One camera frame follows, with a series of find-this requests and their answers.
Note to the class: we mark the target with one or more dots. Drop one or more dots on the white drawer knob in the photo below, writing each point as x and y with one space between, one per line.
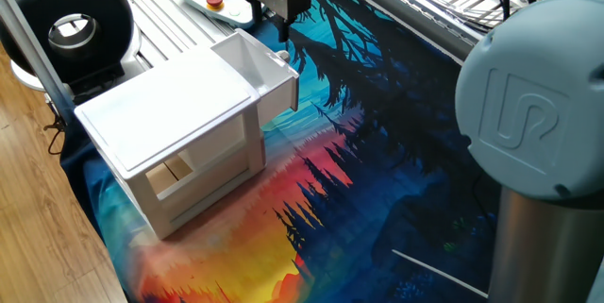
283 55

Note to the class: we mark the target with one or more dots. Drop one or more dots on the wide aluminium table rail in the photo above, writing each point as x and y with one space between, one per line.
415 15

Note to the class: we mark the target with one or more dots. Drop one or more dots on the grey aluminium post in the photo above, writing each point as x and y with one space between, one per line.
33 53

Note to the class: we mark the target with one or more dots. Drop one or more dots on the forest sunset printed tablecloth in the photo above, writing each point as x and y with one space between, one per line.
330 175

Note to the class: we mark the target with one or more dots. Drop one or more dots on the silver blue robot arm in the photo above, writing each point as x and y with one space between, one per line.
533 105

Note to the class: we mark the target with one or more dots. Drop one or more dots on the white drawer cabinet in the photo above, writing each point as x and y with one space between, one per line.
156 114

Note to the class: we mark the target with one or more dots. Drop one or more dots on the thin white strip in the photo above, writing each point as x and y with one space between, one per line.
439 273

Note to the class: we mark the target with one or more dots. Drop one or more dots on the white plastic drawer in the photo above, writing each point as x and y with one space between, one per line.
245 57

